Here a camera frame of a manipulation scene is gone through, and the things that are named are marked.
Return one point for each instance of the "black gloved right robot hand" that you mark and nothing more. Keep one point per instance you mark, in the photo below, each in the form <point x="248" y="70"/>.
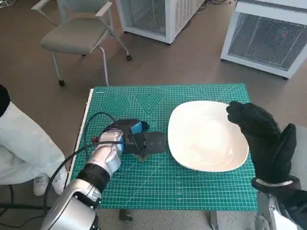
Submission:
<point x="263" y="134"/>

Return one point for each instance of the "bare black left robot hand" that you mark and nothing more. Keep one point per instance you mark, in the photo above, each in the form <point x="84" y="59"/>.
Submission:
<point x="124" y="125"/>

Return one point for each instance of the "red toy grape bunch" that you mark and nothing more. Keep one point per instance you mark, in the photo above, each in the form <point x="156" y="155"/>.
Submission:
<point x="142" y="157"/>

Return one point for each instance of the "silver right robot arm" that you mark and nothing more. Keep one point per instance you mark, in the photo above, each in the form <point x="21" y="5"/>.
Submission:
<point x="271" y="185"/>

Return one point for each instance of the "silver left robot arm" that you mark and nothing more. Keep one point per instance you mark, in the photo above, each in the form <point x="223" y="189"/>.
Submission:
<point x="72" y="198"/>

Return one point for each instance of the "white plate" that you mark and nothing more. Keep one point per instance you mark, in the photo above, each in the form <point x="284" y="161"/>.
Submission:
<point x="201" y="136"/>

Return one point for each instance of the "green cutting mat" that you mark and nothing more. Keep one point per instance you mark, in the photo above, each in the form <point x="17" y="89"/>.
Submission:
<point x="168" y="182"/>

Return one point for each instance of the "white mesh cabinet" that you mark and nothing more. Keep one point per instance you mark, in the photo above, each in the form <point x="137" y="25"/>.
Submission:
<point x="144" y="19"/>
<point x="261" y="40"/>

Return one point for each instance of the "person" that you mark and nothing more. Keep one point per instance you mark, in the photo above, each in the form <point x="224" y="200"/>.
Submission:
<point x="24" y="143"/>

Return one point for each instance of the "black floor bar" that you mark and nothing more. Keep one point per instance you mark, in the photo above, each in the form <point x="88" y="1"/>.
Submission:
<point x="24" y="206"/>

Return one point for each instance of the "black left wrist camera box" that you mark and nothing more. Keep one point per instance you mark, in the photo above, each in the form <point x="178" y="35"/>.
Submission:
<point x="153" y="142"/>

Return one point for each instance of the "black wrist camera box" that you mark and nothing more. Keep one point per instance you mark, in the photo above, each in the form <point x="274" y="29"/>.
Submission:
<point x="153" y="142"/>
<point x="297" y="206"/>

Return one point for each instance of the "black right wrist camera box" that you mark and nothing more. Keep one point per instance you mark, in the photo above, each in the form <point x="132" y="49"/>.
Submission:
<point x="297" y="206"/>

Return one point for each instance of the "metal table leg bracket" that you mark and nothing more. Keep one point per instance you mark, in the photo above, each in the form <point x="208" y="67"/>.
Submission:
<point x="213" y="219"/>
<point x="124" y="215"/>

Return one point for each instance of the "grey chair with white frame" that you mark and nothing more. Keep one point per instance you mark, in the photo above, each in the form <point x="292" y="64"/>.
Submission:
<point x="72" y="36"/>

